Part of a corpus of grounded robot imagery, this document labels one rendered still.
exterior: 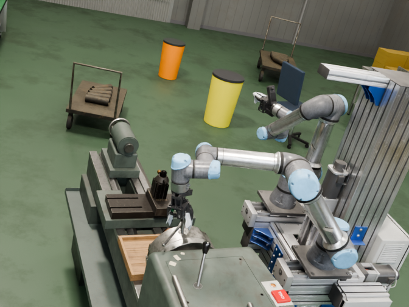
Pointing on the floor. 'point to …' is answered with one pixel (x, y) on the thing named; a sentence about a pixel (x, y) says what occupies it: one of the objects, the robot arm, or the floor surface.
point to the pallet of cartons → (391, 59)
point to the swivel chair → (291, 94)
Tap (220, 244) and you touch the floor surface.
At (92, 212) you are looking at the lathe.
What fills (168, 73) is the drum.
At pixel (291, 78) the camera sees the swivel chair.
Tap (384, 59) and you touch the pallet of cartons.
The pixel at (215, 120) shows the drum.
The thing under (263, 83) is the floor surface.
